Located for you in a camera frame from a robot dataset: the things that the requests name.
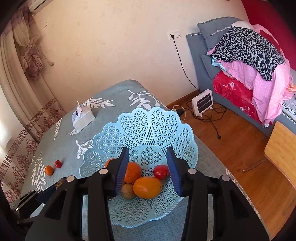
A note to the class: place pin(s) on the red floral blanket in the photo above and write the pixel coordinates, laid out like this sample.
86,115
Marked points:
236,93

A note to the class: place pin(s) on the small orange kumquat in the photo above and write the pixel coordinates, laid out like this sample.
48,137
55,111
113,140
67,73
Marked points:
49,170

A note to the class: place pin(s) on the grey upholstered bed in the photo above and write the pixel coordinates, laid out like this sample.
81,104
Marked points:
206,72

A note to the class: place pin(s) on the grey cushion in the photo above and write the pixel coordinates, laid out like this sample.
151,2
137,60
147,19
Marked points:
213,30

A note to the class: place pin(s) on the grey-green leaf-print tablecloth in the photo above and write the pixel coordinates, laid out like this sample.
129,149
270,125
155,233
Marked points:
62,142

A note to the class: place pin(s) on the white electric heater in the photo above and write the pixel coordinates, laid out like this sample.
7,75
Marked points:
202,102

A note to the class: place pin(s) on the leopard print blanket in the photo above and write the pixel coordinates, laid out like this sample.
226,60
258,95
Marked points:
251,48

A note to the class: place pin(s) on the round orange mandarin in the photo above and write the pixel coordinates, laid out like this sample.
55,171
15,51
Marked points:
107,162

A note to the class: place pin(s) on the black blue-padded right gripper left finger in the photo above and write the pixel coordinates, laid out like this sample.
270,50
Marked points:
61,217

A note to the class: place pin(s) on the beige patterned curtain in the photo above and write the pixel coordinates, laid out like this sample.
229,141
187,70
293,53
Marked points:
33,104

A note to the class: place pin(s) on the white wall socket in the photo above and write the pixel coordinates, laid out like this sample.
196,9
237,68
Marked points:
174,34

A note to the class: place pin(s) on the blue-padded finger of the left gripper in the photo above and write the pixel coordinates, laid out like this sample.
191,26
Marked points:
45,195

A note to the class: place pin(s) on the light blue plastic lattice basket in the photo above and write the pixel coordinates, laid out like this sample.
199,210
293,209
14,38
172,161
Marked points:
147,135

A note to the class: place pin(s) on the wooden stool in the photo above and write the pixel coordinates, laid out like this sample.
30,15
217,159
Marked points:
280,150

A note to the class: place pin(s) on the bright red tomato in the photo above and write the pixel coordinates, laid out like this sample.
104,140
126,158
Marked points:
161,172

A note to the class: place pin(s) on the small dark red tomato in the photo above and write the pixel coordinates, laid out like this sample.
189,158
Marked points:
58,164

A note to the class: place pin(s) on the orange mandarin with stem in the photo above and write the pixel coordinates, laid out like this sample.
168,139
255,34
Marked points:
133,172

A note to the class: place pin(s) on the white tissue pack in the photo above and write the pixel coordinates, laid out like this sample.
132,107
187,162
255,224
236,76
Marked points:
82,117

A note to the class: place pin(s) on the large oval orange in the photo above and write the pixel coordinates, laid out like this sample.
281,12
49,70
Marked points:
147,187

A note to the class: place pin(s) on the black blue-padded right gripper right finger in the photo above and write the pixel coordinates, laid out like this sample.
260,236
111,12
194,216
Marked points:
233,216

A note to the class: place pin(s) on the large tan kiwi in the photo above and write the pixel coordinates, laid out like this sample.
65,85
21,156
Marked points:
127,191

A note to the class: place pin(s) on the pink dotted quilt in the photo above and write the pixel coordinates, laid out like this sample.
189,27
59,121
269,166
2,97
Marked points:
268,96

